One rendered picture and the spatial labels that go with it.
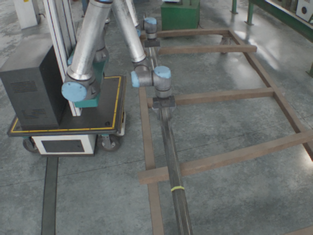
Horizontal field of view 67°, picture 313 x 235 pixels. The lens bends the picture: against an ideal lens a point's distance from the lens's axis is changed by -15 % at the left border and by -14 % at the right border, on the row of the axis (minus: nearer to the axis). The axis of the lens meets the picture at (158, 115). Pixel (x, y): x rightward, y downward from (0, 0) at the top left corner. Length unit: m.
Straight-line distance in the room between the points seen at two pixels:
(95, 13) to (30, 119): 1.08
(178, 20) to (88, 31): 2.59
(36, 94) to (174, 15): 2.46
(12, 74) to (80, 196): 0.98
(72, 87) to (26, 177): 1.03
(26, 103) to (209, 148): 1.43
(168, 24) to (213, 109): 1.76
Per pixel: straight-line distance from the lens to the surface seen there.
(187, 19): 3.82
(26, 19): 5.35
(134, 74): 1.51
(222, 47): 2.80
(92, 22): 1.34
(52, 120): 2.04
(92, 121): 2.00
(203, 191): 1.93
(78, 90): 1.52
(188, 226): 1.27
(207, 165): 1.62
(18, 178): 2.30
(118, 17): 1.48
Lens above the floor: 1.62
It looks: 41 degrees down
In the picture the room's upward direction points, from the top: 3 degrees counter-clockwise
